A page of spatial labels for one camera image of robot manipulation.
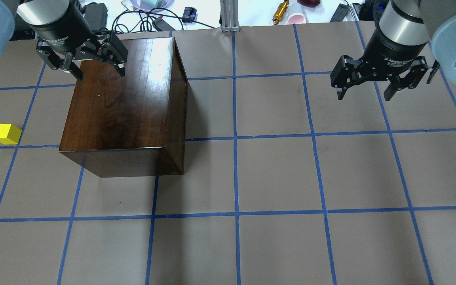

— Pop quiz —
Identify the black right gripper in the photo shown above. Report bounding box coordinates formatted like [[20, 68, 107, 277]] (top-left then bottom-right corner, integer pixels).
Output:
[[331, 28, 428, 102]]

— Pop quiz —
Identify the small blue black device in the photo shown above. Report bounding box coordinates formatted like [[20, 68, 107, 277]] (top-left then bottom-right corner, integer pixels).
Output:
[[181, 7, 197, 24]]

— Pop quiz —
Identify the pink cup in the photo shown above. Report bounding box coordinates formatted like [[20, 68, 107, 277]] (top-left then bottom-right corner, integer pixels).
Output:
[[286, 13, 308, 24]]

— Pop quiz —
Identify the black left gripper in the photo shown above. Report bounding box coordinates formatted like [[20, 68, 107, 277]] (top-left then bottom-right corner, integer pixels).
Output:
[[34, 11, 128, 80]]

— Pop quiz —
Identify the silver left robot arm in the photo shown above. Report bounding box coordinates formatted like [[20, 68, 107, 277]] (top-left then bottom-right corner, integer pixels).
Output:
[[0, 0, 128, 80]]

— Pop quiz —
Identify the black power adapter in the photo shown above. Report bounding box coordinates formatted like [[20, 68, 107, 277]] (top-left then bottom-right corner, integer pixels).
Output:
[[82, 2, 108, 31]]

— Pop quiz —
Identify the gold metal cylinder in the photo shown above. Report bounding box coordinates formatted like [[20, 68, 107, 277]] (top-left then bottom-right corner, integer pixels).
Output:
[[272, 0, 289, 25]]

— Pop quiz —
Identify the black cable bundle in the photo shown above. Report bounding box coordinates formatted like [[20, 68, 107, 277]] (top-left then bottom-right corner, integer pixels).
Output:
[[112, 8, 215, 34]]

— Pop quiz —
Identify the dark wooden drawer cabinet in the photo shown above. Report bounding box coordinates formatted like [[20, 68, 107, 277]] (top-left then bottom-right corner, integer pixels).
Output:
[[59, 37, 190, 177]]

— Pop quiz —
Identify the purple plate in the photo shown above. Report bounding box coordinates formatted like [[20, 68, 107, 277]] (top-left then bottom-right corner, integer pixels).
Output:
[[130, 0, 175, 11]]

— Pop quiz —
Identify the aluminium frame post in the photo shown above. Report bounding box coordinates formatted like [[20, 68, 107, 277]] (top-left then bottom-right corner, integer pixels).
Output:
[[220, 0, 240, 33]]

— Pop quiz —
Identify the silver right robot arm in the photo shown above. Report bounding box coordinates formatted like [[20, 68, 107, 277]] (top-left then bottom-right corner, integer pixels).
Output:
[[331, 0, 456, 101]]

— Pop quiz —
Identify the yellow block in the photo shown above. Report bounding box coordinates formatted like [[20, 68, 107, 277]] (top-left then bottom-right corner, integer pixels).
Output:
[[0, 124, 22, 145]]

